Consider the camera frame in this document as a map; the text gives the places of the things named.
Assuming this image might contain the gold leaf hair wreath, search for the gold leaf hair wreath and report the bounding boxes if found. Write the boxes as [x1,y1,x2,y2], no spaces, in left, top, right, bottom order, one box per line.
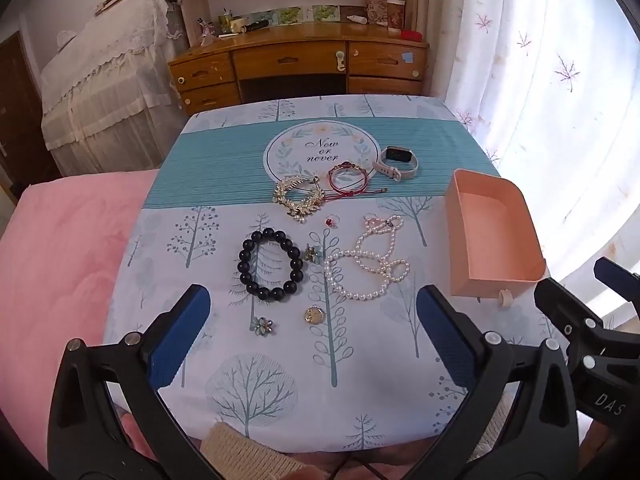
[272,176,326,222]

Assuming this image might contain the pink blanket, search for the pink blanket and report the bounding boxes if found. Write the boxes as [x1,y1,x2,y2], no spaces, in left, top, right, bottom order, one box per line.
[0,169,161,461]

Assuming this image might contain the wooden desk with drawers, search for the wooden desk with drawers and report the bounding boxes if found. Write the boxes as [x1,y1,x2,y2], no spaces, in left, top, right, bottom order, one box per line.
[167,22,431,116]

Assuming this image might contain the white leaf print curtain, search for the white leaf print curtain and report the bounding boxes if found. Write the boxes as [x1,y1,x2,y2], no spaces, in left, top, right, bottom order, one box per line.
[415,0,640,291]

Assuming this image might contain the white smartwatch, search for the white smartwatch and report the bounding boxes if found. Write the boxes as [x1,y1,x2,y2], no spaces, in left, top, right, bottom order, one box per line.
[372,146,420,181]

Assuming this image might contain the red string bracelet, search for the red string bracelet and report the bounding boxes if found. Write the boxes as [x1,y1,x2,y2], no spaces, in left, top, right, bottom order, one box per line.
[327,161,388,206]

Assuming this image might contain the printed pink boxes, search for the printed pink boxes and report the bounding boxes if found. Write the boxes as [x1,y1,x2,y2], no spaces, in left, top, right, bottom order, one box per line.
[365,0,406,28]

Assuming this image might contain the beige knit clothing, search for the beige knit clothing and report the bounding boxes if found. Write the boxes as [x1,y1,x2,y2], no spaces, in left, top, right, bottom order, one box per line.
[200,422,311,480]

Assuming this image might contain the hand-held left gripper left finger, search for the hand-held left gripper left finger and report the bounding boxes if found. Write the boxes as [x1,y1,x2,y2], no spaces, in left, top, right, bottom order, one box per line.
[47,284,221,480]

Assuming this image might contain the black bead bracelet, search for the black bead bracelet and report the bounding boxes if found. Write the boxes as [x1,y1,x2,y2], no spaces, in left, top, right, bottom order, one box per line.
[237,228,306,303]

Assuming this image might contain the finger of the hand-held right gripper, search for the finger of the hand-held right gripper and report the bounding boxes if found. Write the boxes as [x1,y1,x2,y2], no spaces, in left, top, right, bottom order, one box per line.
[594,257,640,306]
[533,277,608,342]

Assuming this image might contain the pink box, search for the pink box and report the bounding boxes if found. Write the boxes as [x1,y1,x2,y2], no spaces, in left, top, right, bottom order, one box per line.
[444,169,547,307]

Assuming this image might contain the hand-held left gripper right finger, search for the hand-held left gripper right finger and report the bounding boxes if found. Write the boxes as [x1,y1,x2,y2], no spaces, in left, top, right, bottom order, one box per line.
[405,284,581,480]

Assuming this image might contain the lace covered furniture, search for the lace covered furniture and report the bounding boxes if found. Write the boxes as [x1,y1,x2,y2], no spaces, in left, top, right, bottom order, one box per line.
[40,0,188,176]

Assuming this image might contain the white pearl necklace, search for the white pearl necklace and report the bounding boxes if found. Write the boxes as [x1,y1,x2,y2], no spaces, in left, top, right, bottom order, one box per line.
[322,214,411,302]

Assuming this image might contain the tree print tablecloth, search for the tree print tablecloth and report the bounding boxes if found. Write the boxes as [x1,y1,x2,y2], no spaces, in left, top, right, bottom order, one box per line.
[102,94,566,461]

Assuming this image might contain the brown door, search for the brown door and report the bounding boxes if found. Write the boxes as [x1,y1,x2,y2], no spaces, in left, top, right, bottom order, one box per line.
[0,30,61,186]

